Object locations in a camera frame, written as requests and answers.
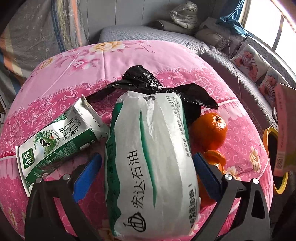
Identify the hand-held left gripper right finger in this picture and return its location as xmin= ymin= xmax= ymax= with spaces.
xmin=193 ymin=153 xmax=271 ymax=241

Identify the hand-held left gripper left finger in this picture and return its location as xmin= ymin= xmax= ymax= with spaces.
xmin=24 ymin=153 xmax=103 ymax=241

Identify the white green tissue pack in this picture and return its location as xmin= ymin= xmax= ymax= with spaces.
xmin=105 ymin=90 xmax=200 ymax=241

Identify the yellow tape roll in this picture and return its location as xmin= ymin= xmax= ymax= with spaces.
xmin=262 ymin=127 xmax=289 ymax=194

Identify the pale pink cardboard box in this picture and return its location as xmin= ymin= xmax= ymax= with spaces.
xmin=273 ymin=83 xmax=296 ymax=178

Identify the orange fruit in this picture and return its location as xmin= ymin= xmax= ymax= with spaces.
xmin=190 ymin=113 xmax=228 ymax=151

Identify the green white milk carton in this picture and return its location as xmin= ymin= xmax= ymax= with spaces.
xmin=15 ymin=95 xmax=110 ymax=197

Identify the large black plastic bag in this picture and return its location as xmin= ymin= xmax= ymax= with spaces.
xmin=84 ymin=65 xmax=219 ymax=126

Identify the baby print pillow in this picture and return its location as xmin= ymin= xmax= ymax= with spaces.
xmin=231 ymin=44 xmax=270 ymax=81
xmin=258 ymin=67 xmax=287 ymax=106

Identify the grey square cushion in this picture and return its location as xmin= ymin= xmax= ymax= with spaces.
xmin=194 ymin=29 xmax=229 ymax=50

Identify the striped sheet covered wardrobe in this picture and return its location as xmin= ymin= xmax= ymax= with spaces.
xmin=0 ymin=0 xmax=90 ymax=77

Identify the grey quilted sofa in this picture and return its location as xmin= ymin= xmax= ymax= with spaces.
xmin=98 ymin=21 xmax=296 ymax=130

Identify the long grey pillow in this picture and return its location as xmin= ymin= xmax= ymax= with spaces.
xmin=154 ymin=20 xmax=185 ymax=32

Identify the tiger plush in plastic bag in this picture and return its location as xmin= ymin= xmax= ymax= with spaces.
xmin=170 ymin=0 xmax=199 ymax=29

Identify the blue curtain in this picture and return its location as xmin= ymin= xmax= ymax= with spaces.
xmin=216 ymin=0 xmax=251 ymax=37

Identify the window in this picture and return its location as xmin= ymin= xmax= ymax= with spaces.
xmin=240 ymin=0 xmax=296 ymax=70

